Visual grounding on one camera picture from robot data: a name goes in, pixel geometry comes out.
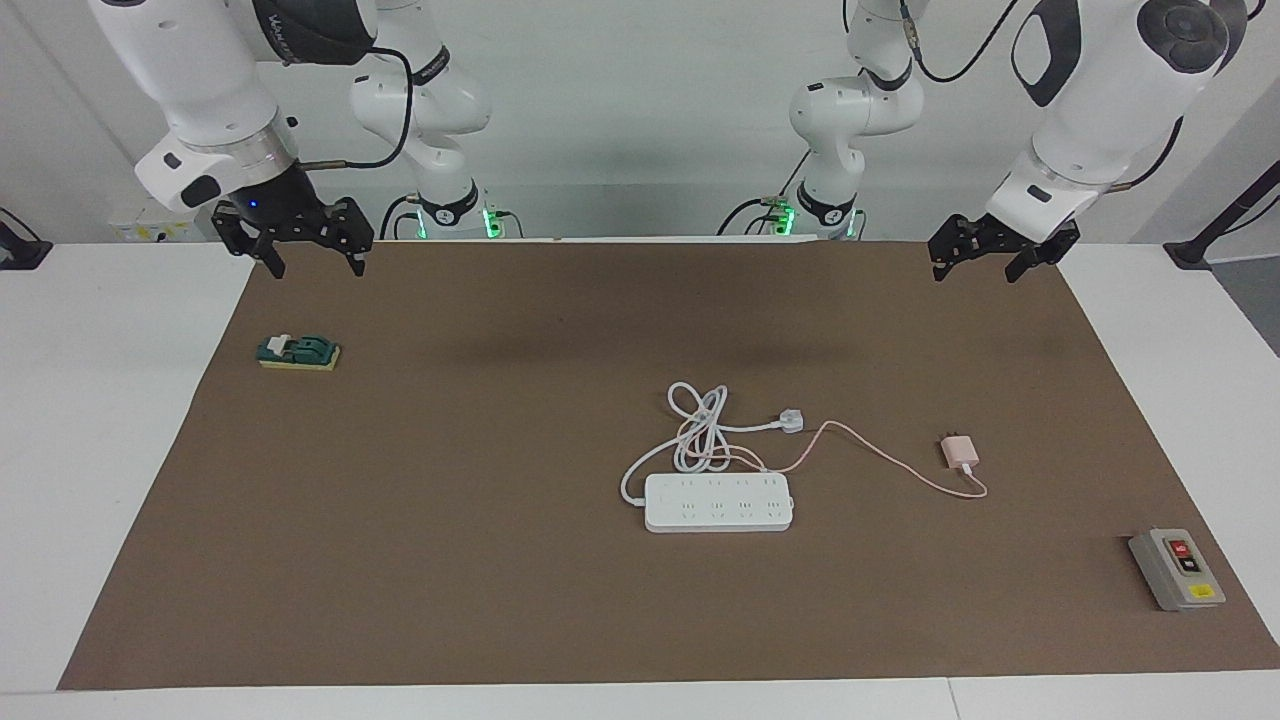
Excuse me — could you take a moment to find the green knife switch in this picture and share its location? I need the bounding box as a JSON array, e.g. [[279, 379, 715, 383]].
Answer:
[[255, 332, 343, 374]]

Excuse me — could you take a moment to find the black clamp stand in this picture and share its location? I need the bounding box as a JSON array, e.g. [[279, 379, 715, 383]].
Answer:
[[1162, 158, 1280, 272], [0, 207, 54, 272]]

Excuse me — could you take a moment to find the black base cable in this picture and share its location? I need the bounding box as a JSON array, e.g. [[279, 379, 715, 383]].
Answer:
[[378, 193, 425, 242], [714, 150, 813, 238]]

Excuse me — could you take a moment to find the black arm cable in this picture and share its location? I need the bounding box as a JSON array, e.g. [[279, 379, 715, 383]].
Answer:
[[298, 44, 417, 172], [893, 0, 1188, 193]]

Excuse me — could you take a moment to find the white wall socket box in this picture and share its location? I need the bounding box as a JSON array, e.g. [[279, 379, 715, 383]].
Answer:
[[107, 196, 217, 244]]

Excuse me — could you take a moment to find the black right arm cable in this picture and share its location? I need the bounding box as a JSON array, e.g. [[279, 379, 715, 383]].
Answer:
[[298, 44, 417, 172]]

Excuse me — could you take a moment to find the pink charger cable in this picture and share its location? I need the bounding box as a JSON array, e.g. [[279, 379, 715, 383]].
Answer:
[[678, 419, 990, 500]]

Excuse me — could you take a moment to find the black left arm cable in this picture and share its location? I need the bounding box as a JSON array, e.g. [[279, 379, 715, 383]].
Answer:
[[893, 0, 1188, 193]]

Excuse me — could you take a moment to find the pink charger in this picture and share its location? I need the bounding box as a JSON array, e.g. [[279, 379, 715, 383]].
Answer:
[[937, 431, 982, 472]]

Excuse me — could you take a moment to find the grey push button box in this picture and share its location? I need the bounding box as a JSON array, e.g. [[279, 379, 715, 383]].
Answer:
[[1127, 526, 1228, 614]]

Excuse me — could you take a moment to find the white power strip cable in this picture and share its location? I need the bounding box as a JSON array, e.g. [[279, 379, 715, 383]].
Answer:
[[619, 380, 807, 507]]

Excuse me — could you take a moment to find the brown table mat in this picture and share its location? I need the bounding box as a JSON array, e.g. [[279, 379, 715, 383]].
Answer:
[[56, 238, 1280, 692]]

